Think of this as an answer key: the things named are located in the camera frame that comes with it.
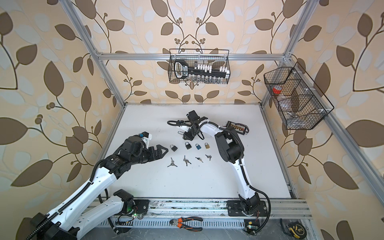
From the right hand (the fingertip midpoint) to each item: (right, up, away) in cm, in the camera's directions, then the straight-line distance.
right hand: (187, 136), depth 102 cm
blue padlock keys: (+9, -13, -11) cm, 19 cm away
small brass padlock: (+14, -6, -6) cm, 16 cm away
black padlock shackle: (-8, -7, -6) cm, 12 cm away
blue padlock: (+8, -6, -6) cm, 11 cm away
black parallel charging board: (+37, +6, +4) cm, 38 cm away
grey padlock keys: (0, -14, -11) cm, 18 cm away
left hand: (-10, -5, -26) cm, 28 cm away
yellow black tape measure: (+52, -38, -36) cm, 74 cm away
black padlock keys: (-8, -15, -13) cm, 21 cm away
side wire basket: (+59, +19, -29) cm, 68 cm away
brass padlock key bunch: (+14, -12, -9) cm, 21 cm away
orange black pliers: (-1, -38, -32) cm, 49 cm away
